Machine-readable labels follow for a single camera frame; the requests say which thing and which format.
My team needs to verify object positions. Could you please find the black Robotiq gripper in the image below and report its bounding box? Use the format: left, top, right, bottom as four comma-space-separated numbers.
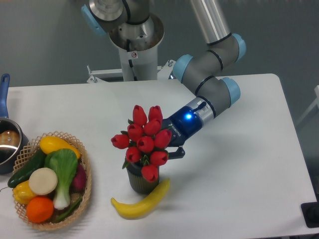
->
161, 106, 203, 159

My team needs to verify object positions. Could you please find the red tulip bouquet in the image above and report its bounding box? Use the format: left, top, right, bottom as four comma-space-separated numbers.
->
111, 105, 172, 183

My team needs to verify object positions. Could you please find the yellow banana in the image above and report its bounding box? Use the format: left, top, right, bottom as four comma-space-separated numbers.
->
110, 179, 170, 219

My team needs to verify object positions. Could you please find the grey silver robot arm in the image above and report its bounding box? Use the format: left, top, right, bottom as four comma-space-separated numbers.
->
81, 0, 246, 159

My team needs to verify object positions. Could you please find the dark grey ribbed vase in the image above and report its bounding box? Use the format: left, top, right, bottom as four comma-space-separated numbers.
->
127, 164, 160, 195

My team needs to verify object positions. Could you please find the purple sweet potato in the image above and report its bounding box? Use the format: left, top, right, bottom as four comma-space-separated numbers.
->
71, 164, 87, 192

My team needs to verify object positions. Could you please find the green bok choy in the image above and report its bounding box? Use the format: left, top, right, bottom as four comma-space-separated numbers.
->
44, 148, 78, 210

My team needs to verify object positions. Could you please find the green chili pepper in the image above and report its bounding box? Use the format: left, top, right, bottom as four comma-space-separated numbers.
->
53, 197, 82, 223

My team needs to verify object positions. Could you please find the yellow squash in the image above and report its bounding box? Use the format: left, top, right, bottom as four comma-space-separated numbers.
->
39, 136, 81, 159

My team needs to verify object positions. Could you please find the beige round disc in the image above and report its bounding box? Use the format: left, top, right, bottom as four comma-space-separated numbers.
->
29, 167, 58, 195

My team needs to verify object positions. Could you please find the black device at table edge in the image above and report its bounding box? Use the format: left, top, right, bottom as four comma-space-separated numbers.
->
301, 202, 319, 228

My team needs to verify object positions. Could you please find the woven wicker basket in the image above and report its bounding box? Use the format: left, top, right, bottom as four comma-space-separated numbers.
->
13, 131, 92, 231

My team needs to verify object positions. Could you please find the orange fruit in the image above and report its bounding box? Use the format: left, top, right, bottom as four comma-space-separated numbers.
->
26, 196, 54, 223

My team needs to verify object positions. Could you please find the green cucumber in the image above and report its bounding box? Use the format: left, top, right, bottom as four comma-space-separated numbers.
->
7, 149, 46, 188

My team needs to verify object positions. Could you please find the yellow bell pepper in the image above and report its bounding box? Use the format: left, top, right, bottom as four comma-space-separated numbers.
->
12, 180, 37, 205

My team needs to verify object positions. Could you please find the blue saucepan with lid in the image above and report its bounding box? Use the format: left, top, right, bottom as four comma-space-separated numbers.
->
0, 73, 28, 175

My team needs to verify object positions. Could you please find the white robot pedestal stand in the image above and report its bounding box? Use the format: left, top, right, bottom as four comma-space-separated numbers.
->
87, 46, 175, 83

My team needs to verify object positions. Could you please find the white frame at right edge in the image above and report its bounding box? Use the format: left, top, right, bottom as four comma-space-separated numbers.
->
297, 85, 319, 127

